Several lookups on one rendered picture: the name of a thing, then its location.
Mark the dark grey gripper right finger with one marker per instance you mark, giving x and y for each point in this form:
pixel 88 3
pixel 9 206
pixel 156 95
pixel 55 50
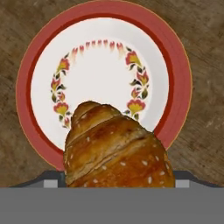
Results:
pixel 186 180

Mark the golden brown croissant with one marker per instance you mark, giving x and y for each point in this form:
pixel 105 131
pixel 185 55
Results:
pixel 116 151

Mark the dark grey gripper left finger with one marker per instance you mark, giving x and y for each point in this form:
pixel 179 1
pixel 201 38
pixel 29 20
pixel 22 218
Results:
pixel 49 180

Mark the red rimmed floral plate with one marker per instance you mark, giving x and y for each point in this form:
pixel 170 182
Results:
pixel 102 73

